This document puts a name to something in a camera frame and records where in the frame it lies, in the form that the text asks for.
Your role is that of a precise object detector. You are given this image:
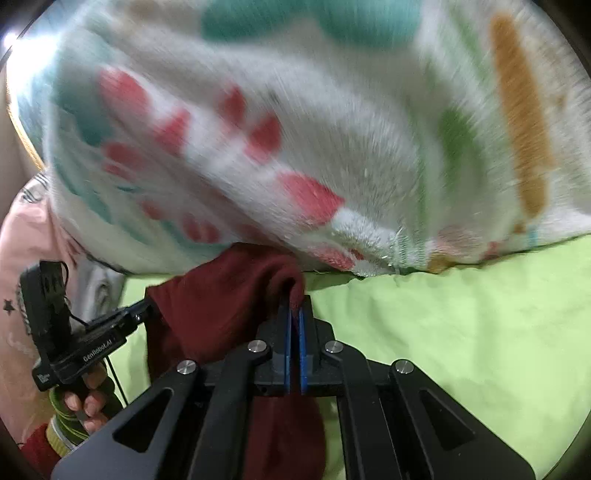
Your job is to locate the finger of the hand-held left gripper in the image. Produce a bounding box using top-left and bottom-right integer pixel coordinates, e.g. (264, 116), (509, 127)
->
(117, 300), (155, 325)

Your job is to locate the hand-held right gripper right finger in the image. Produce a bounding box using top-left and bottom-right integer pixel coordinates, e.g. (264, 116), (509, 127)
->
(299, 298), (536, 480)

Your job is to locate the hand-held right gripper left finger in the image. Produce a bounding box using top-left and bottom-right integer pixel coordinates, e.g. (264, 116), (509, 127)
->
(51, 295), (293, 480)

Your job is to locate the maroon knit sweater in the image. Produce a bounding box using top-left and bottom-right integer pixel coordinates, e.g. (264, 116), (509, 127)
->
(145, 243), (326, 480)

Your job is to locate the person's left forearm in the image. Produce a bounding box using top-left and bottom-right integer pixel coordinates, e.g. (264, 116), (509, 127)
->
(21, 388), (121, 478)

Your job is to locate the person's left hand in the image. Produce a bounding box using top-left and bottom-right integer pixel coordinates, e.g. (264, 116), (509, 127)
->
(65, 367), (112, 432)

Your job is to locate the grey folded towel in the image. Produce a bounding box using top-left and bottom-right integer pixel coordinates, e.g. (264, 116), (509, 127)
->
(76, 258), (127, 324)

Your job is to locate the pink printed quilt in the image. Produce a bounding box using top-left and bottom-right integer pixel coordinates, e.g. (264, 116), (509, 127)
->
(0, 173), (93, 444)

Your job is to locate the green bed sheet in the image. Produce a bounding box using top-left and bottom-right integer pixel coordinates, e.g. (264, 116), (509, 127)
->
(108, 235), (591, 480)

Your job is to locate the floral fleece blanket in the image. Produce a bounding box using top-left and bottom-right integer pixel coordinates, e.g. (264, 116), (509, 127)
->
(7, 0), (591, 278)

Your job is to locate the black cable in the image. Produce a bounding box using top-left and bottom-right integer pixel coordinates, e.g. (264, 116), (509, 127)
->
(68, 314), (127, 409)

